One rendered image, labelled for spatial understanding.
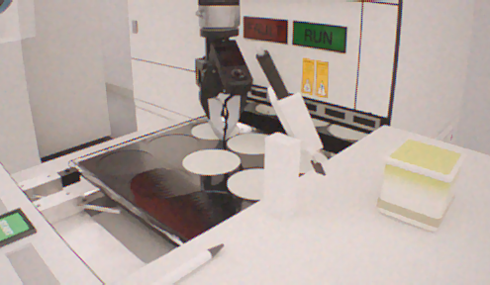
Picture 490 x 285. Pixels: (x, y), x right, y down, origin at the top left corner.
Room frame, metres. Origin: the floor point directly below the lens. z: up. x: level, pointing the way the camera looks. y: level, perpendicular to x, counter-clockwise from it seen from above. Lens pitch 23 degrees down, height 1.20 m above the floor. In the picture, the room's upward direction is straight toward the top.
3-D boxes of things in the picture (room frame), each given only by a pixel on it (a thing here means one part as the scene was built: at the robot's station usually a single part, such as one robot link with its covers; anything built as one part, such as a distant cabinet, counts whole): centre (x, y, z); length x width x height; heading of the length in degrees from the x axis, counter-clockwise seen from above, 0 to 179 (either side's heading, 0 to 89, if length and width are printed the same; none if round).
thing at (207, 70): (0.73, 0.05, 1.05); 0.09 x 0.08 x 0.12; 20
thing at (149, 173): (0.61, 0.05, 0.90); 0.34 x 0.34 x 0.01; 47
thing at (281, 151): (0.37, -0.05, 1.03); 0.06 x 0.04 x 0.13; 137
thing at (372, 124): (0.78, -0.08, 0.96); 0.44 x 0.01 x 0.02; 47
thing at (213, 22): (0.72, 0.05, 1.13); 0.08 x 0.08 x 0.05
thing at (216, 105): (0.72, 0.06, 0.95); 0.06 x 0.03 x 0.09; 20
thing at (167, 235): (0.48, 0.18, 0.90); 0.38 x 0.01 x 0.01; 47
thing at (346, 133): (0.78, -0.08, 0.89); 0.44 x 0.02 x 0.10; 47
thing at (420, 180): (0.35, -0.19, 1.00); 0.07 x 0.07 x 0.07; 49
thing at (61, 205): (0.46, 0.28, 0.89); 0.08 x 0.03 x 0.03; 137
